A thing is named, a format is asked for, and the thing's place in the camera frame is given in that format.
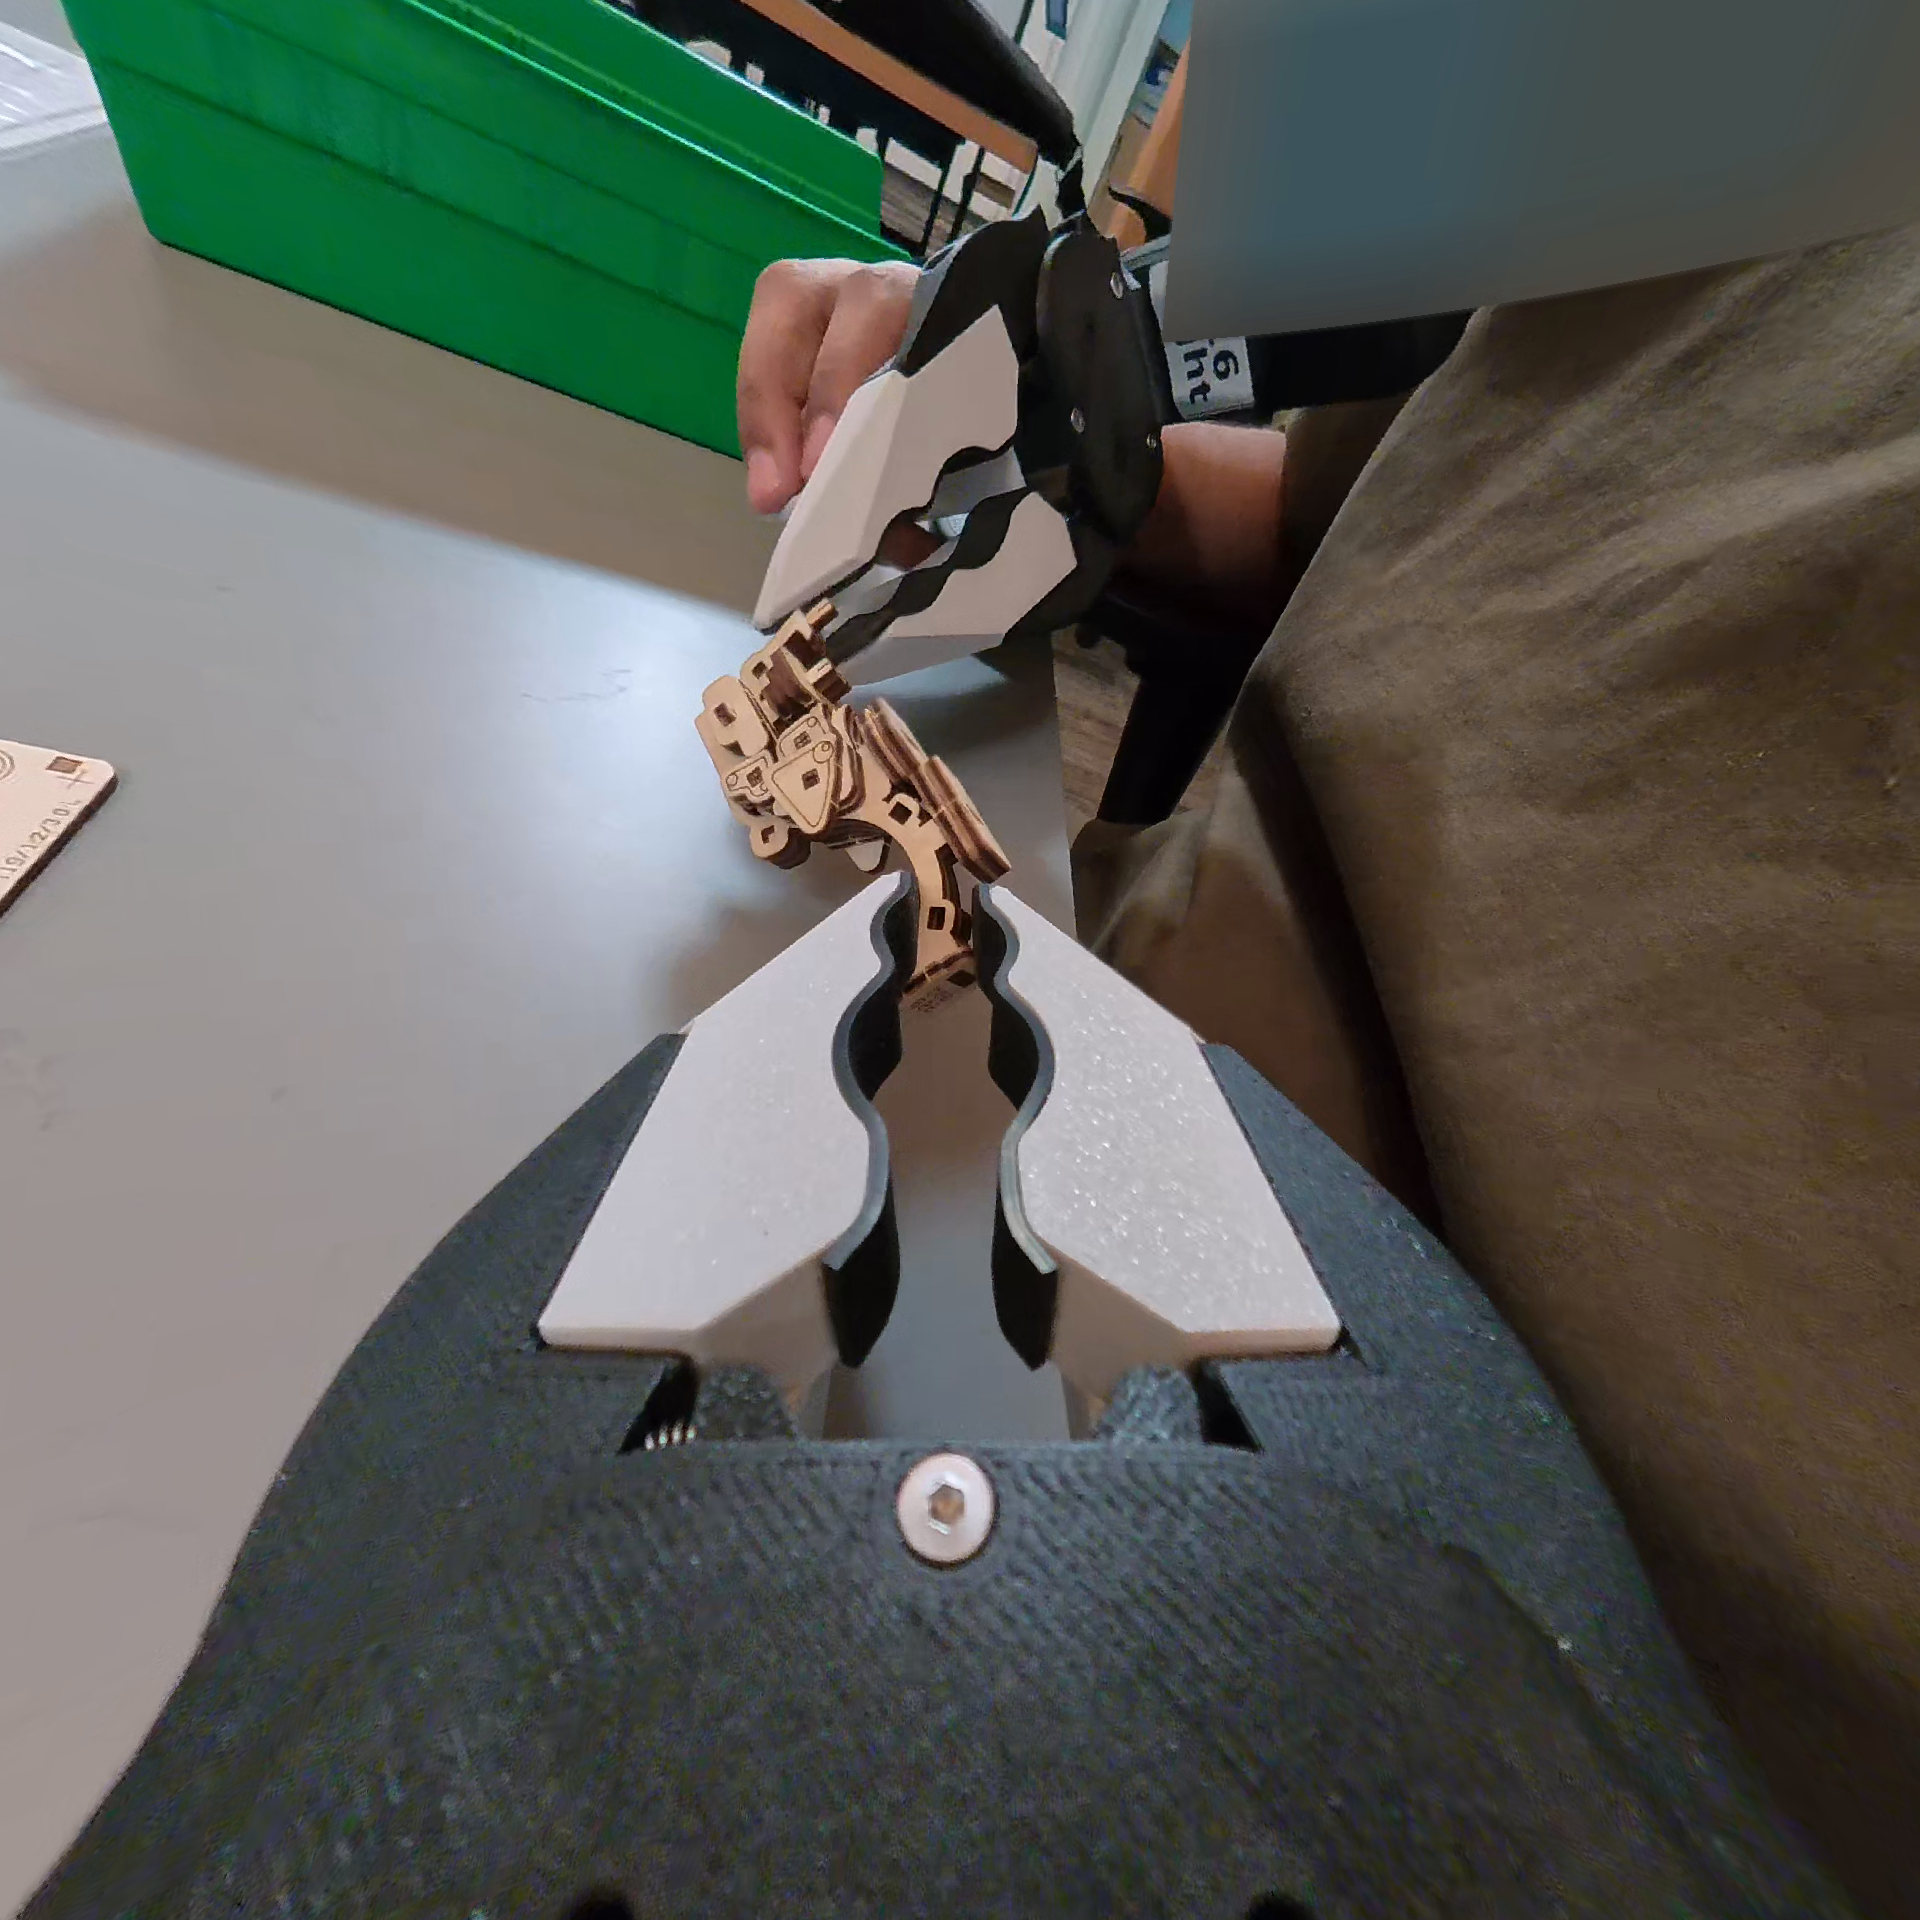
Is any wooden model assembly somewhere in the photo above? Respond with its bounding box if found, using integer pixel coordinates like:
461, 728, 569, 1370
697, 598, 1010, 1021

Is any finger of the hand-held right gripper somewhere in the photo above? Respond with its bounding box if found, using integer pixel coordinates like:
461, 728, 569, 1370
830, 485, 1085, 685
750, 314, 1041, 634

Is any grey desk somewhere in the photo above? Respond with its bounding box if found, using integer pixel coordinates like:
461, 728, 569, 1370
0, 129, 1080, 1920

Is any long wooden workbench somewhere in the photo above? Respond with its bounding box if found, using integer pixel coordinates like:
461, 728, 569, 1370
734, 0, 1051, 173

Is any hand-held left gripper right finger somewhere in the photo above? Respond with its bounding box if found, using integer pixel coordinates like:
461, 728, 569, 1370
975, 885, 1346, 1415

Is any wooden parts sheet with wheels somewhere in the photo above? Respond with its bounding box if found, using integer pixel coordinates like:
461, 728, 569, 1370
0, 739, 118, 920

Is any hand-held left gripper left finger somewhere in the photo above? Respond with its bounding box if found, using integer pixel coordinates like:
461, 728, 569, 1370
537, 871, 921, 1421

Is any green plastic bin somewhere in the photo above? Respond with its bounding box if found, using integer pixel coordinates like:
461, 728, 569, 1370
60, 0, 902, 461

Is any person's right hand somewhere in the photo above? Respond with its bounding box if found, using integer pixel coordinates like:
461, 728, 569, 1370
734, 258, 921, 523

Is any person's olive shirt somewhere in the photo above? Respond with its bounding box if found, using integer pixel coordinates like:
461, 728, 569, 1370
1073, 225, 1920, 1920

